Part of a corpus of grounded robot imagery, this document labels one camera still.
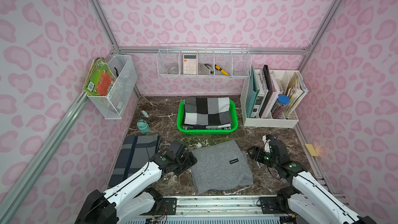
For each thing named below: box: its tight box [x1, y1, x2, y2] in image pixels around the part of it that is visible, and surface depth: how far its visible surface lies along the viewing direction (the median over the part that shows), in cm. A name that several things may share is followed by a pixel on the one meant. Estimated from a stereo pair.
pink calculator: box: [182, 53, 197, 75], surface depth 97 cm
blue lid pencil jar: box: [270, 94, 291, 119], surface depth 95 cm
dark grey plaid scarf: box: [108, 134, 162, 187], surface depth 93 cm
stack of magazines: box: [285, 71, 309, 119], surface depth 92 cm
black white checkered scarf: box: [181, 96, 234, 131], surface depth 102 cm
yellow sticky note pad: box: [304, 143, 319, 158], surface depth 97 cm
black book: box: [259, 64, 275, 119], surface depth 92 cm
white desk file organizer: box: [240, 69, 302, 129], surface depth 97 cm
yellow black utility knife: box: [214, 64, 232, 76], surface depth 100 cm
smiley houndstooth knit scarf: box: [182, 123, 232, 130], surface depth 97 cm
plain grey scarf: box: [191, 140, 254, 194], surface depth 83 cm
